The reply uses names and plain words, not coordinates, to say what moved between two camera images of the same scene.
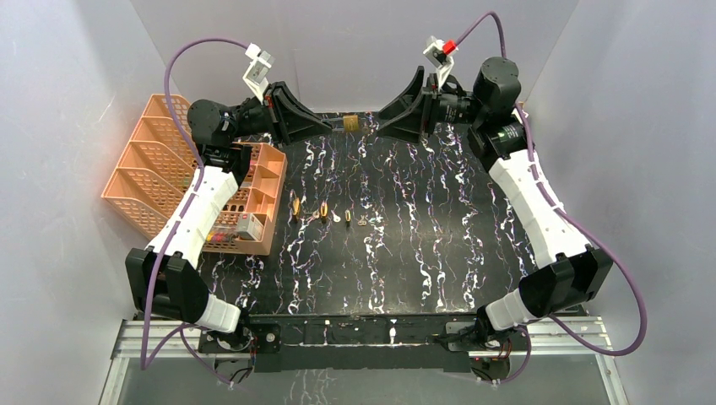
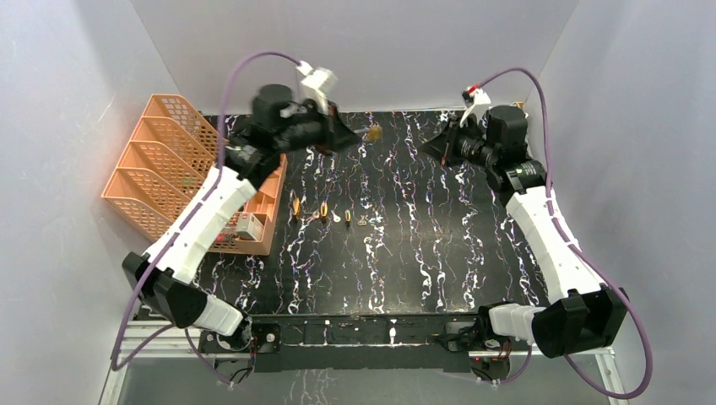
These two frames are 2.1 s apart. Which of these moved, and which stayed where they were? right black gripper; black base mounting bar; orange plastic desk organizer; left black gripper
Moved: right black gripper; left black gripper
Stayed: black base mounting bar; orange plastic desk organizer
